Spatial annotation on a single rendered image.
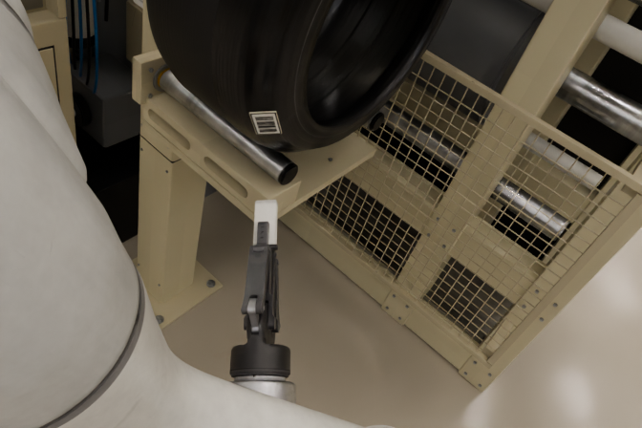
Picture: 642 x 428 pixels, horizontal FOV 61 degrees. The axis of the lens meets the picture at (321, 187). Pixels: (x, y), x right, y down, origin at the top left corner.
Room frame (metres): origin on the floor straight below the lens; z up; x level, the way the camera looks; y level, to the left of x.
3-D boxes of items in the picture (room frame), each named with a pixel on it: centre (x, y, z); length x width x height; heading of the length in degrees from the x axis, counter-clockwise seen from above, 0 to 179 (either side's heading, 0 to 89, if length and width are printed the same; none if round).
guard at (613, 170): (1.11, -0.20, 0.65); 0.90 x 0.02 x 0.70; 62
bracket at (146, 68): (1.01, 0.31, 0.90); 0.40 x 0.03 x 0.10; 152
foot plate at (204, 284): (1.03, 0.39, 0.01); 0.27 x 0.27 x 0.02; 62
